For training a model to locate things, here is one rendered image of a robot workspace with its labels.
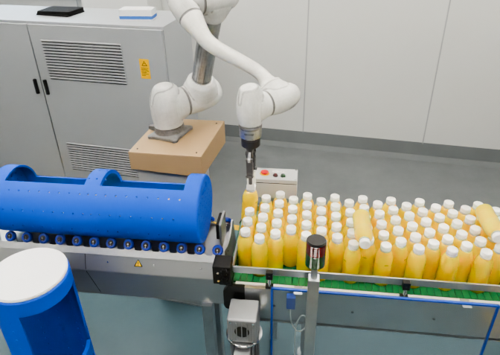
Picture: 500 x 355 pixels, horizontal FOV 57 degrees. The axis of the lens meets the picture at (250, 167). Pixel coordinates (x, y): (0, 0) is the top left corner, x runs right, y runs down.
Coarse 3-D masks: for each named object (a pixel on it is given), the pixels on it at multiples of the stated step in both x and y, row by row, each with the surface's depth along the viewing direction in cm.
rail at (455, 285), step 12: (288, 276) 174; (300, 276) 173; (324, 276) 172; (336, 276) 171; (348, 276) 170; (360, 276) 170; (372, 276) 169; (384, 276) 169; (456, 288) 167; (468, 288) 166; (480, 288) 165; (492, 288) 165
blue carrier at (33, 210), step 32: (0, 192) 184; (32, 192) 183; (64, 192) 182; (96, 192) 180; (128, 192) 179; (160, 192) 178; (192, 192) 177; (0, 224) 189; (32, 224) 186; (64, 224) 184; (96, 224) 182; (128, 224) 180; (160, 224) 178; (192, 224) 176
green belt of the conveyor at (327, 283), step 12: (252, 276) 182; (264, 276) 181; (276, 276) 181; (336, 288) 175; (348, 288) 175; (360, 288) 175; (372, 288) 175; (384, 288) 175; (396, 288) 175; (420, 288) 174; (432, 288) 174; (492, 300) 169
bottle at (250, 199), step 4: (244, 192) 193; (248, 192) 192; (252, 192) 191; (256, 192) 193; (244, 196) 193; (248, 196) 192; (252, 196) 192; (256, 196) 193; (244, 200) 193; (248, 200) 192; (252, 200) 192; (256, 200) 193; (244, 204) 194; (248, 204) 193; (252, 204) 193; (256, 204) 195; (244, 208) 195; (256, 208) 196; (244, 212) 196; (256, 212) 198
